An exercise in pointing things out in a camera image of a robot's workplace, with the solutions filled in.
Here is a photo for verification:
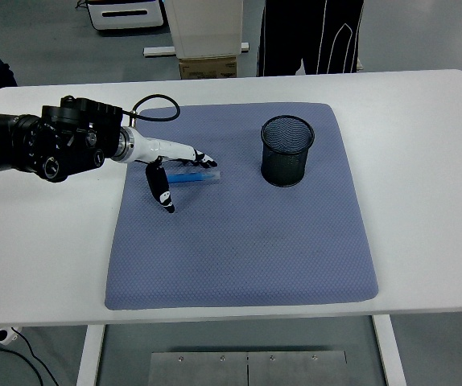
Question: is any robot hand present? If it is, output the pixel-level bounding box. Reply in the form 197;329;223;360
128;127;219;216

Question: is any blue marker with clear cap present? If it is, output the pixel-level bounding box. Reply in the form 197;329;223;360
166;170;222;186

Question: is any black mesh pen holder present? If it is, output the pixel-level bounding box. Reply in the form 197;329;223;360
260;115;316;188

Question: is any cardboard box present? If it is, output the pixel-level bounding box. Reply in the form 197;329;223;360
178;55;238;80

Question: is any white base bar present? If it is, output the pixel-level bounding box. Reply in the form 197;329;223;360
142;41;250;58

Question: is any blue-grey quilted mat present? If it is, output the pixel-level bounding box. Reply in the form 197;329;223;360
102;102;379;311

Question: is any white cabinet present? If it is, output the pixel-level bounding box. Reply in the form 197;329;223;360
166;0;243;60

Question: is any white appliance with black slot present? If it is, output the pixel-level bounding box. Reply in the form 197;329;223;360
85;0;165;33

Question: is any white table leg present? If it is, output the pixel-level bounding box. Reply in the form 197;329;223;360
76;324;106;386
371;315;407;386

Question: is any white power strip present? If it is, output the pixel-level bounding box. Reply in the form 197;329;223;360
0;326;23;345

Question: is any black floor cable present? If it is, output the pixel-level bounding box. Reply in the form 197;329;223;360
0;328;61;386

